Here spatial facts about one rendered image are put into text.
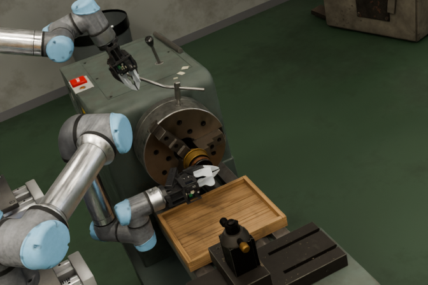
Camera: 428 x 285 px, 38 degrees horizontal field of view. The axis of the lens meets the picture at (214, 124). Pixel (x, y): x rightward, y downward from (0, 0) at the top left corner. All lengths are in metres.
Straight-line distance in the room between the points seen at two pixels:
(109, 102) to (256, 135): 2.11
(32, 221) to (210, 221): 0.79
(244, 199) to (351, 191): 1.48
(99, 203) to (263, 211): 0.56
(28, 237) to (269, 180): 2.44
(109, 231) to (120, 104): 0.47
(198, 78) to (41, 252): 1.04
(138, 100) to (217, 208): 0.48
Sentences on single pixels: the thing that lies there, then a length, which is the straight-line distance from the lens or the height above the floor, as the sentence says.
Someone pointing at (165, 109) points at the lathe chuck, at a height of 1.24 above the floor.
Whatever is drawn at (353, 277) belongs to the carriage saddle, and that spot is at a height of 0.92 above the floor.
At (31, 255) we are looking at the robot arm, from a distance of 1.51.
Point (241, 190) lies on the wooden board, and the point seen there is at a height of 0.88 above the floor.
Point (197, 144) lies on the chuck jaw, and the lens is 2.15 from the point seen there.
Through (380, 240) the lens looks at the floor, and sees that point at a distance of 3.28.
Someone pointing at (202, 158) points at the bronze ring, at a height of 1.11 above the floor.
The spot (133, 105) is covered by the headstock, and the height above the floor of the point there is 1.24.
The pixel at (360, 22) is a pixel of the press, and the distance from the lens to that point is 5.41.
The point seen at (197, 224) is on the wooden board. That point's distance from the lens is 2.15.
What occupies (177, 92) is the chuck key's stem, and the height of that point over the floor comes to 1.29.
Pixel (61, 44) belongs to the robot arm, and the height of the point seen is 1.63.
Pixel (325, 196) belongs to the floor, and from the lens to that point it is 3.58.
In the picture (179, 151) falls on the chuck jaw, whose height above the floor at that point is 1.13.
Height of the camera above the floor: 2.21
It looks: 30 degrees down
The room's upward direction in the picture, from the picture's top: 14 degrees counter-clockwise
